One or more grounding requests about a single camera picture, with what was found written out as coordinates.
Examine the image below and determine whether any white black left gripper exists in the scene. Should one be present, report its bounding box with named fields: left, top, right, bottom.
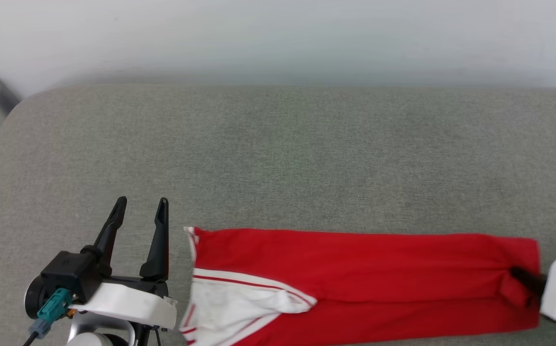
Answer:
left=69, top=196, right=177, bottom=346

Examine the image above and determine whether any red white basketball jersey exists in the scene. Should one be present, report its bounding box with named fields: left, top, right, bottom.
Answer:
left=179, top=226, right=542, bottom=346

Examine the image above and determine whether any black cable with teal plug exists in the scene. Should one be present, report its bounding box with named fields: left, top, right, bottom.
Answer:
left=23, top=288, right=73, bottom=346

